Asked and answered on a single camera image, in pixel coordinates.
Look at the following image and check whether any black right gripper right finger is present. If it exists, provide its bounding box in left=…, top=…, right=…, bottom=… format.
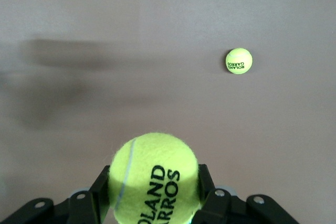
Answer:
left=193, top=164, right=234, bottom=224

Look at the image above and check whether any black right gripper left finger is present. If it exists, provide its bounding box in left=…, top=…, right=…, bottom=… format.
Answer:
left=67, top=165, right=114, bottom=224

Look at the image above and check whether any yellow-green tennis ball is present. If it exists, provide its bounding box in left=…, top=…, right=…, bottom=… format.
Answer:
left=225, top=47, right=254, bottom=76
left=108, top=131, right=201, bottom=224

